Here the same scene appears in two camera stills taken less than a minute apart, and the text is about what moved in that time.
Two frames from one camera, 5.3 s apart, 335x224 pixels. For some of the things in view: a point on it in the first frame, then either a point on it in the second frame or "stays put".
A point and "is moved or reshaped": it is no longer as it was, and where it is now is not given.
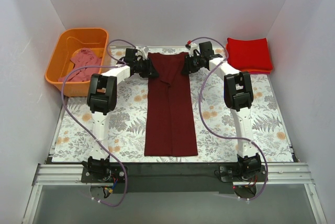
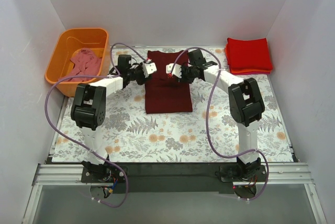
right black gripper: x=189 y=65 -> x=182 y=73
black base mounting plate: x=172 y=178 stays put
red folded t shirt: x=249 y=54 stays put
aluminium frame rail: x=280 y=174 stays put
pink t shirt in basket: x=84 y=57 stays put
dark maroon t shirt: x=169 y=126 is moved or reshaped
